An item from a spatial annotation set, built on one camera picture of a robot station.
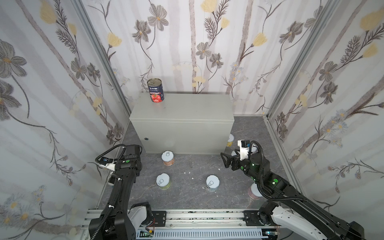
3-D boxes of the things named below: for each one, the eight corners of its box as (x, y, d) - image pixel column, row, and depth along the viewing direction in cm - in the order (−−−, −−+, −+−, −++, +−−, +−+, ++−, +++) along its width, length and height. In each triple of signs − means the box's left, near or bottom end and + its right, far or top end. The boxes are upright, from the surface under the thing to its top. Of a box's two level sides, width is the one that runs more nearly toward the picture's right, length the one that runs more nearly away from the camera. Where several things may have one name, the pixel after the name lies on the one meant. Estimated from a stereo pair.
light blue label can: (205, 191, 85) (206, 187, 80) (205, 178, 90) (206, 174, 85) (218, 191, 85) (220, 188, 80) (217, 178, 90) (219, 174, 85)
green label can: (156, 189, 85) (154, 186, 81) (158, 177, 90) (157, 173, 85) (170, 189, 85) (168, 186, 81) (171, 177, 90) (170, 173, 85)
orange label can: (161, 166, 94) (160, 162, 90) (163, 154, 99) (162, 150, 95) (173, 166, 94) (172, 162, 90) (174, 154, 99) (174, 150, 95)
